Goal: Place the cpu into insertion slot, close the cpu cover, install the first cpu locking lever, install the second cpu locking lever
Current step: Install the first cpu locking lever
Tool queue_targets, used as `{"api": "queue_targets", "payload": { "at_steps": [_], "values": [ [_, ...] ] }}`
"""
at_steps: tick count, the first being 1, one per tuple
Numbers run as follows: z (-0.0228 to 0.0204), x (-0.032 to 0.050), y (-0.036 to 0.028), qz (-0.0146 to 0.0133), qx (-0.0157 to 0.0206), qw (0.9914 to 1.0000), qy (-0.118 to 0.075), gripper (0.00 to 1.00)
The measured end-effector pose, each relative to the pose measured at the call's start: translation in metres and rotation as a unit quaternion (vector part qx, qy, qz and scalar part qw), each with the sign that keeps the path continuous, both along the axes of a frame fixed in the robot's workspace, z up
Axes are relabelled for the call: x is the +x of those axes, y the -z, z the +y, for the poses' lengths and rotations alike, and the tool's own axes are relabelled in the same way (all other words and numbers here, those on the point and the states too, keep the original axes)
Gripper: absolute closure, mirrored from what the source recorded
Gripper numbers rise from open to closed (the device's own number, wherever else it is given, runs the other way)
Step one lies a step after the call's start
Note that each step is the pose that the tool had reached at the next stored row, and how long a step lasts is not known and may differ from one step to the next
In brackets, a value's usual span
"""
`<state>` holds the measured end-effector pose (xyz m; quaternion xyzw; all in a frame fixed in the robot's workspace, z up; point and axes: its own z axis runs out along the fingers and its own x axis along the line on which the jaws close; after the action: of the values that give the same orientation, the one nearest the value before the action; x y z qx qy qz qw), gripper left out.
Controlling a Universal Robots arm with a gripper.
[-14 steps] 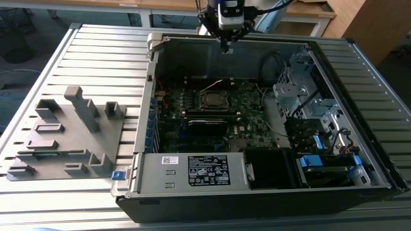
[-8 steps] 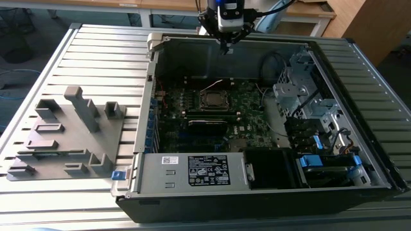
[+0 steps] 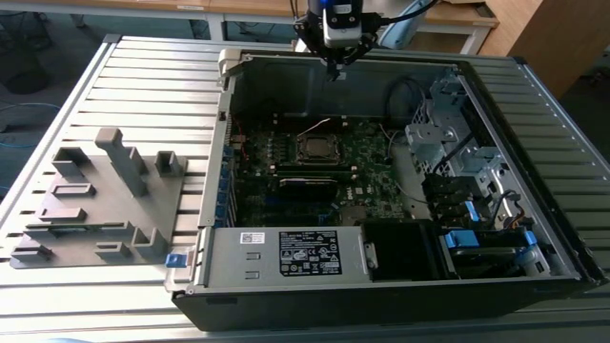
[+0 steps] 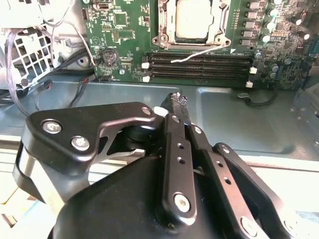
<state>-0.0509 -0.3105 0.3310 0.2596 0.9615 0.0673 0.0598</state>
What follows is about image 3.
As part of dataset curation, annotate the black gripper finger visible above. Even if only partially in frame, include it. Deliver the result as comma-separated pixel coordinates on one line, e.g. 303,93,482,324
335,13,382,83
293,17,338,83

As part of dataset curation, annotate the wire locking lever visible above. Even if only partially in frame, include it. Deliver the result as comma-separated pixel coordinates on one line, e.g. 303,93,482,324
302,117,333,136

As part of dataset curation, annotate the CPU with silver top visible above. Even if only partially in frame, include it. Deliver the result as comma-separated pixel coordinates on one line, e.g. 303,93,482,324
306,138,334,157

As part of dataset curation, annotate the metal socket cover frame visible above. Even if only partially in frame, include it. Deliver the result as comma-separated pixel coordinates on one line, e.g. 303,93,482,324
299,134,342,162

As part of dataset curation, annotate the metal CPU socket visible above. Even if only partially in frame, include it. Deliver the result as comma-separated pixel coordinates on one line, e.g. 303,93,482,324
295,132,343,166

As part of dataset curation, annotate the silver drive cage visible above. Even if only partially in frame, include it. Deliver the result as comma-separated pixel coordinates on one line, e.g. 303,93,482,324
403,76,516,201

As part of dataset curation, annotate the green motherboard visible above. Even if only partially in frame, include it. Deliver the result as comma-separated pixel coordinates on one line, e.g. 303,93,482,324
227,114,433,229

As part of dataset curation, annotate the wooden cabinet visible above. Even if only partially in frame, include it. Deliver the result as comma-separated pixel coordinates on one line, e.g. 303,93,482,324
478,0,610,101

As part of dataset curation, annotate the dark office chair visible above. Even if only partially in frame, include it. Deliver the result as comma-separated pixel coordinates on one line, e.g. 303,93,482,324
0,10,55,94

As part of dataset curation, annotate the grey parts rack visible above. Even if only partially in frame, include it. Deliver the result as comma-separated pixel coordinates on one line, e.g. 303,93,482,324
8,127,191,269

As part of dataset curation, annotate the silver power supply unit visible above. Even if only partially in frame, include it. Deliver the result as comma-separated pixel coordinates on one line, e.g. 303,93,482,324
203,225,381,289

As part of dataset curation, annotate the black disk drive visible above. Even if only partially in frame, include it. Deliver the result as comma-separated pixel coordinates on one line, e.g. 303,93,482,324
448,245,524,279

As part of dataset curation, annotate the black PC case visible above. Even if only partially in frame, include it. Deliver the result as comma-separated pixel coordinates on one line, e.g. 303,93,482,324
165,48,610,332

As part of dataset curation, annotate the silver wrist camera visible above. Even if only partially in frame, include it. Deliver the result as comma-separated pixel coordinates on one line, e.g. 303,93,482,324
322,2,367,48

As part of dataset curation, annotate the grey case handle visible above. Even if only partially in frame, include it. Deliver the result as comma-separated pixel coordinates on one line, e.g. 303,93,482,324
217,49,243,79

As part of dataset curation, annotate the wooden desk white frame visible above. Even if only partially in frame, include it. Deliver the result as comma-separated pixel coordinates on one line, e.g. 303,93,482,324
0,0,214,40
209,0,501,54

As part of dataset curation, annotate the black drive data cable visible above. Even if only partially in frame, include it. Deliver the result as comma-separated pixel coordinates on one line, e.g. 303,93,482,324
431,128,478,179

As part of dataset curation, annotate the wide blue carrier handle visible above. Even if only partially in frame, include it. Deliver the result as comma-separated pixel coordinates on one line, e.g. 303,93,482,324
442,229,481,250

